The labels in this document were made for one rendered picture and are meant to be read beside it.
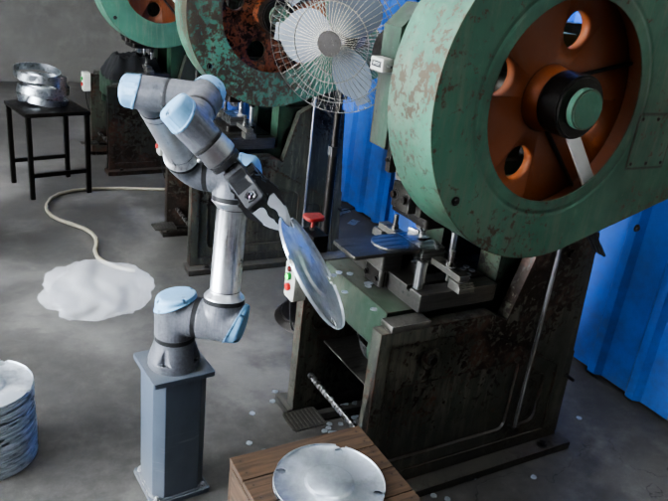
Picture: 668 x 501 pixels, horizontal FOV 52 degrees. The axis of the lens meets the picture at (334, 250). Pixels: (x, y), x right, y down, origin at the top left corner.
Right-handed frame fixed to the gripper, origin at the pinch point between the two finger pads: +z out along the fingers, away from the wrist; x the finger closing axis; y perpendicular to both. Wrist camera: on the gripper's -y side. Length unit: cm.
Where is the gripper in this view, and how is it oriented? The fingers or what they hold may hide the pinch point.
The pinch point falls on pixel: (284, 225)
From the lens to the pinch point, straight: 153.6
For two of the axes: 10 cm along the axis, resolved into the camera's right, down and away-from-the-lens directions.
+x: -7.6, 6.4, 0.9
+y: -2.3, -4.0, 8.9
